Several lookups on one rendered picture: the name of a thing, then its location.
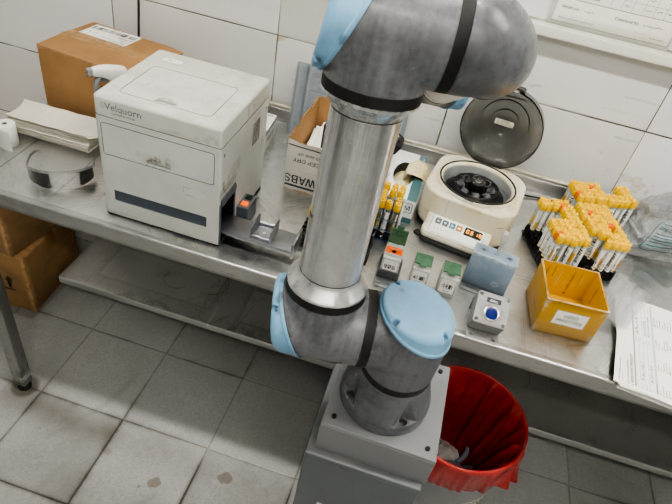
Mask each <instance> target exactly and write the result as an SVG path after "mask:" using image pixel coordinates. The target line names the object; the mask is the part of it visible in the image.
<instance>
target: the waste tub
mask: <svg viewBox="0 0 672 504"><path fill-rule="evenodd" d="M526 294H527V303H528V311H529V320H530V328H531V330H535V331H539V332H543V333H548V334H552V335H556V336H560V337H564V338H568V339H572V340H576V341H580V342H584V343H589V342H590V341H591V339H592V338H593V336H594V335H595V333H596V332H597V331H598V329H599V328H600V326H601V325H602V323H603V322H604V320H605V319H606V317H607V316H608V314H611V312H610V309H609V305H608V301H607V298H606V294H605V290H604V287H603V283H602V279H601V276H600V272H597V271H592V270H588V269H584V268H580V267H576V266H572V265H567V264H563V263H559V262H555V261H551V260H547V259H542V258H541V263H540V264H539V266H538V268H537V270H536V272H535V274H534V276H533V278H532V280H531V282H530V284H529V285H528V287H527V289H526Z"/></svg>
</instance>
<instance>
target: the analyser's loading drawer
mask: <svg viewBox="0 0 672 504"><path fill-rule="evenodd" d="M260 217H261V214H260V213H259V214H258V215H257V217H256V218H255V220H254V221H252V220H248V219H245V218H241V217H238V216H235V215H231V214H228V213H225V212H221V234H223V235H227V236H230V237H233V238H236V239H240V240H243V241H246V242H250V243H253V244H256V245H260V246H263V247H266V248H270V249H273V250H276V251H279V252H283V253H286V254H289V255H290V259H292V258H293V257H294V255H295V253H296V251H297V249H298V247H299V245H300V243H301V239H302V233H303V229H302V228H300V230H299V232H298V234H295V233H292V232H288V231H285V230H282V229H279V223H280V219H279V220H278V221H277V223H276V224H275V225H273V224H270V223H267V222H263V221H260ZM263 232H266V234H265V235H263Z"/></svg>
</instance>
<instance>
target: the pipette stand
mask: <svg viewBox="0 0 672 504"><path fill-rule="evenodd" d="M497 250H498V249H495V248H493V247H490V246H487V245H485V244H482V243H479V242H477V243H476V245H475V248H474V250H473V252H472V255H471V257H470V260H469V262H468V264H467V267H466V269H465V271H464V274H463V277H462V279H461V282H460V284H459V287H461V288H464V289H466V290H469V291H471V292H474V293H476V294H477V293H478V292H479V291H480V290H482V291H486V292H489V293H492V294H496V295H499V296H502V297H503V295H504V293H505V291H506V289H507V287H508V285H509V283H510V281H511V279H512V277H513V275H514V273H515V271H516V269H517V266H518V263H519V259H520V258H519V257H516V256H514V255H511V254H508V253H506V252H503V251H501V250H500V251H499V253H498V255H495V254H496V252H497Z"/></svg>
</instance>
